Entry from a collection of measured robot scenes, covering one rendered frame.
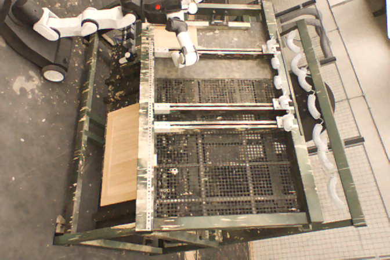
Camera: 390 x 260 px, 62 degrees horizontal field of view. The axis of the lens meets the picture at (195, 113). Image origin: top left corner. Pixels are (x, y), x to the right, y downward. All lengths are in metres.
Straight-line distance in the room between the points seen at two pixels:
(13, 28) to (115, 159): 1.34
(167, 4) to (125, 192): 1.54
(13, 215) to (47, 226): 0.30
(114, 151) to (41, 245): 0.91
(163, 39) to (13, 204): 1.85
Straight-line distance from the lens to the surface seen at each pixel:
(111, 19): 2.82
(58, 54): 3.15
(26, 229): 2.78
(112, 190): 2.90
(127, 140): 2.97
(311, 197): 2.57
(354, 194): 3.00
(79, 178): 2.92
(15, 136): 2.84
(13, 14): 3.00
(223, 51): 3.05
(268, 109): 2.81
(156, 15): 2.68
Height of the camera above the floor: 2.21
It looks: 22 degrees down
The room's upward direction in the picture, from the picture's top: 73 degrees clockwise
